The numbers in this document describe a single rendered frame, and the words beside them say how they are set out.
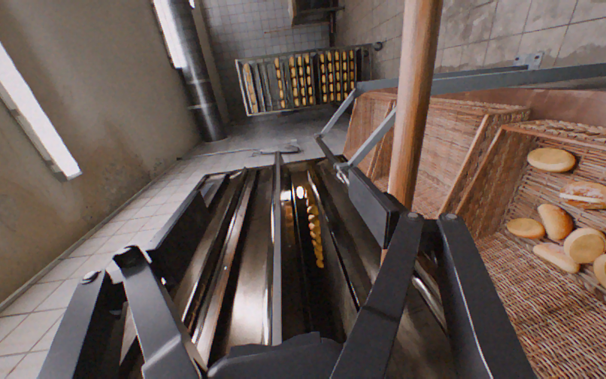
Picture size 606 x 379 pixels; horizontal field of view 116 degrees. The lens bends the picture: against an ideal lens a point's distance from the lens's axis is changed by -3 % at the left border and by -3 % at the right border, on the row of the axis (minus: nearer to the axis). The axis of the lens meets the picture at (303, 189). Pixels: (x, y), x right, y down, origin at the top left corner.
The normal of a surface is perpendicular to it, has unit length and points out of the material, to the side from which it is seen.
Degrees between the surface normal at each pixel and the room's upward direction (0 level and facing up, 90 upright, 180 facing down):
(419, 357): 70
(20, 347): 90
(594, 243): 45
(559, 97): 0
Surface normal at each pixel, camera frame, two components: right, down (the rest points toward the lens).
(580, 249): -0.63, 0.34
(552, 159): -0.71, -0.60
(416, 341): -0.44, -0.77
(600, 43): -0.99, 0.15
